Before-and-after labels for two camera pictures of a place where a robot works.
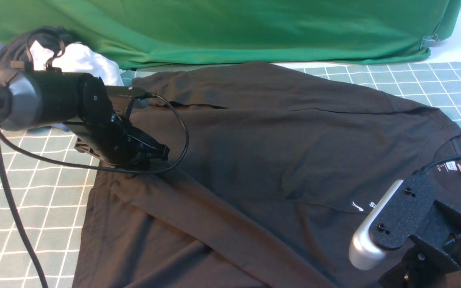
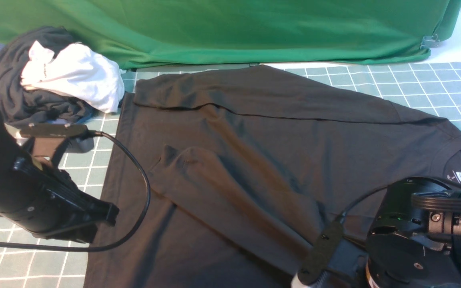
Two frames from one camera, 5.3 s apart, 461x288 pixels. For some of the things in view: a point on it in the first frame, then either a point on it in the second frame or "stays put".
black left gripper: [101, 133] → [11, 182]
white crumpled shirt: [75, 57] stays put
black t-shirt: [269, 171] stays put
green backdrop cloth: [145, 33] stays put
